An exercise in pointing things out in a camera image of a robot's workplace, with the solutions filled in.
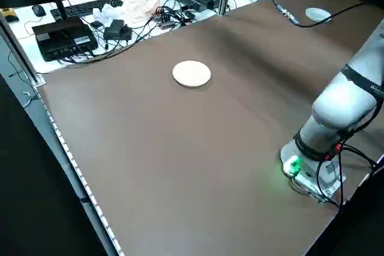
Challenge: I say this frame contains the white round plate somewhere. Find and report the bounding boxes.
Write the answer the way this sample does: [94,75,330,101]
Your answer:
[172,60,212,89]
[305,7,332,23]

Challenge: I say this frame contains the small hub with plugs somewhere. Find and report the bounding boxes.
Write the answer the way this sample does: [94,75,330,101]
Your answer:
[152,5,193,31]

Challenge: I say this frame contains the black power adapter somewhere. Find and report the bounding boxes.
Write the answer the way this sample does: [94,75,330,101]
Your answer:
[103,19,133,43]

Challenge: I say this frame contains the beige cloth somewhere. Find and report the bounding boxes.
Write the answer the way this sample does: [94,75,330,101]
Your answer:
[121,0,161,25]

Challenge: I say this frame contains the crumpled white paper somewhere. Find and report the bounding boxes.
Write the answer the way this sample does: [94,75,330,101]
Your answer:
[92,4,116,26]

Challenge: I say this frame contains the black electronics box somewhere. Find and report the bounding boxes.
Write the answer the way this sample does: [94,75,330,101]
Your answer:
[31,17,99,62]

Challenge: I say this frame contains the black keyboard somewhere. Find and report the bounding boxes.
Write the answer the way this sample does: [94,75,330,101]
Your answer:
[50,0,124,19]

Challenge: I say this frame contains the black monitor stand pole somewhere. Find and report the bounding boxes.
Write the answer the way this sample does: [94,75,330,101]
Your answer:
[50,0,68,22]

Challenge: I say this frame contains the yellow and black tool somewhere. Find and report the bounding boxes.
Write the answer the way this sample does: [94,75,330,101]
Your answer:
[0,8,17,23]

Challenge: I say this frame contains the black desk cable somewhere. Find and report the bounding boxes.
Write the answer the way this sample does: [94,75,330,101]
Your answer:
[59,16,169,65]

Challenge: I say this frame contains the black arm base cables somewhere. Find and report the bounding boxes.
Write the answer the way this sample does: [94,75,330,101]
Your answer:
[316,143,379,209]

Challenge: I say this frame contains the aluminium frame rail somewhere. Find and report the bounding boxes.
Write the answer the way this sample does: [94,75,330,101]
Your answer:
[0,15,46,88]

